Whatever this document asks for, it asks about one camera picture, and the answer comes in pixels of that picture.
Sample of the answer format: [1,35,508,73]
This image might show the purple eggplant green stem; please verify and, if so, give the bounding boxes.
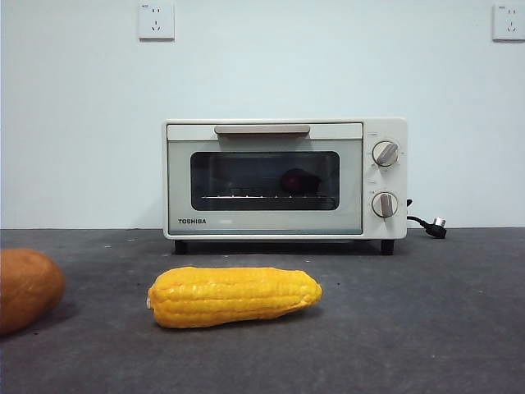
[279,167,322,195]

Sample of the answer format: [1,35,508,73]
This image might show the glass oven door with handle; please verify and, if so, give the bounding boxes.
[166,121,365,236]

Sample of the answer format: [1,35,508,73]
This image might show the beige oven knob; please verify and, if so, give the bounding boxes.
[371,140,401,168]
[371,190,400,219]

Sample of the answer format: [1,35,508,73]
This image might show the white toaster oven housing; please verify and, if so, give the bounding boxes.
[163,117,410,256]

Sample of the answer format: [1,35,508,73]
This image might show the black oven power plug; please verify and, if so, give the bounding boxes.
[406,199,450,240]

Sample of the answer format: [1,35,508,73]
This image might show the yellow corn cob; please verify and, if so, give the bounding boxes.
[146,265,324,330]

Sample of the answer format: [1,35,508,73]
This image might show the brown potato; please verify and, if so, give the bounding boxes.
[0,248,67,338]

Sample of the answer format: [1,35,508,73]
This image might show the metal wire oven rack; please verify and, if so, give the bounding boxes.
[200,193,338,207]

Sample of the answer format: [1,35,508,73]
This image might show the white wall socket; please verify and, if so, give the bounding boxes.
[137,2,176,43]
[491,3,525,43]

